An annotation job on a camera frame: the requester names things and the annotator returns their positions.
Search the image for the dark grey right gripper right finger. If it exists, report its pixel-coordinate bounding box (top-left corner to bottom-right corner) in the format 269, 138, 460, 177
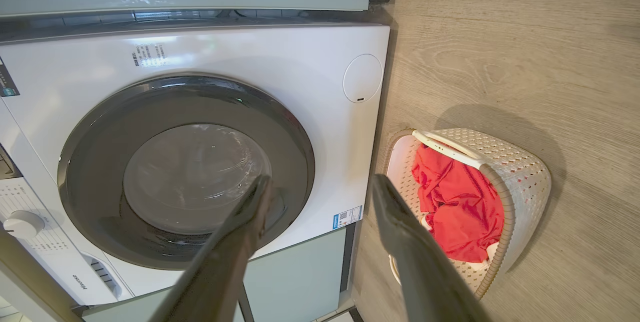
371, 174, 492, 322

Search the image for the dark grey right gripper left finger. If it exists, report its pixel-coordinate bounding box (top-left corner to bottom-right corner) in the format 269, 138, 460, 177
149, 174, 274, 322

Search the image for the white woven laundry basket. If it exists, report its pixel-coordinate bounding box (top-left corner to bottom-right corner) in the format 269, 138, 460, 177
382, 128, 552, 300

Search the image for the red garment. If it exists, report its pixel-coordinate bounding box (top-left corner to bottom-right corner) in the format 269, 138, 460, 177
411, 144, 505, 263

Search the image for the pale green cabinet door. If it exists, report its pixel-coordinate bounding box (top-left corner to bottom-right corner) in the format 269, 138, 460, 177
80, 228, 348, 322

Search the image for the blue energy label sticker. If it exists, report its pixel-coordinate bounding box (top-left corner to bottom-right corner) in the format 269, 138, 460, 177
333, 206, 363, 229

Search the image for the round grey washing machine door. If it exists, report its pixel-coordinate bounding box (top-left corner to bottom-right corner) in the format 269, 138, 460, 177
57, 75, 316, 270

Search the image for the white front-load washing machine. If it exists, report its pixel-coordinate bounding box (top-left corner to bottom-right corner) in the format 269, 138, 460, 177
0, 24, 391, 307

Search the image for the round white filter cover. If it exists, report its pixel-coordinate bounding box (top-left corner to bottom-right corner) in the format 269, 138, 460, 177
342, 54, 384, 104

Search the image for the white washing machine control knob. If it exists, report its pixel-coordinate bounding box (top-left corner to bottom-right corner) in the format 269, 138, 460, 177
3, 210, 46, 239

